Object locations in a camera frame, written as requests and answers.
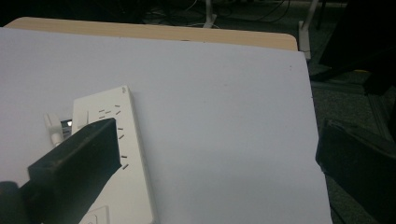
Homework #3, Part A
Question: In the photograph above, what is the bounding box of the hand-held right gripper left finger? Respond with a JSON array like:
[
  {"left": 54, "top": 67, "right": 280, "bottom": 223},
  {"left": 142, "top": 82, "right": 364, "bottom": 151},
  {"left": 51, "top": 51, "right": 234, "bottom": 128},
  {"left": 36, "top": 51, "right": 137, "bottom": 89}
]
[{"left": 27, "top": 117, "right": 122, "bottom": 224}]

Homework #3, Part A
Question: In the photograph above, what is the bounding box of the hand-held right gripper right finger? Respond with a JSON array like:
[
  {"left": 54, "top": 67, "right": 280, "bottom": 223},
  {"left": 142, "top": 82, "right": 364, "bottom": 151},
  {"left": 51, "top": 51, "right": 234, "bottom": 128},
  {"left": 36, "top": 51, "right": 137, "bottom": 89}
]
[{"left": 315, "top": 119, "right": 396, "bottom": 224}]

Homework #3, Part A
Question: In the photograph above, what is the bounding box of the white plug adapter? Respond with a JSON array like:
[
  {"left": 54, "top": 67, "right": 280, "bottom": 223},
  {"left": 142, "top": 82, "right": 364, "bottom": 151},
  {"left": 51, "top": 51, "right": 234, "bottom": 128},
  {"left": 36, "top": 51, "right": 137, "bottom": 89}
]
[{"left": 44, "top": 112, "right": 74, "bottom": 147}]

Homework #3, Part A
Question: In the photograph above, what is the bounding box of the white power strip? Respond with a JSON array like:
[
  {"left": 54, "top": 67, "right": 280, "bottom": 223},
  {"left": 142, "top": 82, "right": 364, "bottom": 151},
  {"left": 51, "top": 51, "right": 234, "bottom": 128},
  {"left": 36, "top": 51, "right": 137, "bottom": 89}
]
[{"left": 71, "top": 85, "right": 159, "bottom": 224}]

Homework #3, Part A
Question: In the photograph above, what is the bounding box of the dark furniture base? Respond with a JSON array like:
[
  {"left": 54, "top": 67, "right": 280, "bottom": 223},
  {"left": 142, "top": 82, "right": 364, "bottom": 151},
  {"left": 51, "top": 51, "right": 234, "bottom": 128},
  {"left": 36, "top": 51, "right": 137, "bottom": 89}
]
[{"left": 309, "top": 0, "right": 396, "bottom": 96}]

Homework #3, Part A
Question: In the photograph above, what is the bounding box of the white metal stand leg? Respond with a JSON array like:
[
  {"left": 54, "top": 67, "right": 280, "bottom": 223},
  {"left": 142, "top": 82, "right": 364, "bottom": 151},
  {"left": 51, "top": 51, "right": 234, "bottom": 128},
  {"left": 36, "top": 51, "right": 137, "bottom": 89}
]
[
  {"left": 298, "top": 0, "right": 320, "bottom": 61},
  {"left": 203, "top": 0, "right": 219, "bottom": 29}
]

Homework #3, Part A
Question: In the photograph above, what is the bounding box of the white table cover sheet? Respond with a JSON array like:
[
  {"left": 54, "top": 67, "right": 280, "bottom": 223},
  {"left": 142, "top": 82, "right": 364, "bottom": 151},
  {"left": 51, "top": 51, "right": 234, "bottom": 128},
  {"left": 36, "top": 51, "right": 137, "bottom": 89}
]
[{"left": 0, "top": 26, "right": 334, "bottom": 224}]

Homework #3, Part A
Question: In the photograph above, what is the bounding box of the black floor cable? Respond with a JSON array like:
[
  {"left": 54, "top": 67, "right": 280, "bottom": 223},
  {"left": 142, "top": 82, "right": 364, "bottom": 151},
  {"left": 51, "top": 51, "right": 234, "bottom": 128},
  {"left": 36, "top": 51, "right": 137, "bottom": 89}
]
[{"left": 217, "top": 0, "right": 291, "bottom": 24}]

